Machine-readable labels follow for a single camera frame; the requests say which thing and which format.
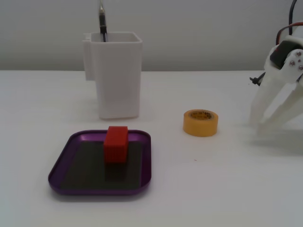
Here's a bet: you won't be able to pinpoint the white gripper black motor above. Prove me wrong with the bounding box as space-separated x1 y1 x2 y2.
250 35 303 138

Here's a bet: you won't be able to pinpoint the yellow tape roll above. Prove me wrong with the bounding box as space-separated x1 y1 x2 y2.
182 109 219 138

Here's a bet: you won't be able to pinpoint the white plastic rectangular container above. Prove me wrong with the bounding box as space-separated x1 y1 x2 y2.
82 32 143 120

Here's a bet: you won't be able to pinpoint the red cube block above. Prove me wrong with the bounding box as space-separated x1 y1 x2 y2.
103 126 129 165

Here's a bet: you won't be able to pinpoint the black pen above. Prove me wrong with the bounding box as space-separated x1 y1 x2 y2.
98 0 108 44

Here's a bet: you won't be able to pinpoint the purple metal tray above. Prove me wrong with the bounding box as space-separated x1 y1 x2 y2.
48 129 152 197

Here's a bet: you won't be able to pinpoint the black cable with tie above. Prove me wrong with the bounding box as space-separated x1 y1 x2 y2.
249 72 267 87

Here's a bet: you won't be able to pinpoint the red and black servo wires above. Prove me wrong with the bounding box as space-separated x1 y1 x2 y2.
275 21 303 46

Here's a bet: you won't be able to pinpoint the black power cable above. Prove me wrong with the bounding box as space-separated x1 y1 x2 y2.
289 0 298 36

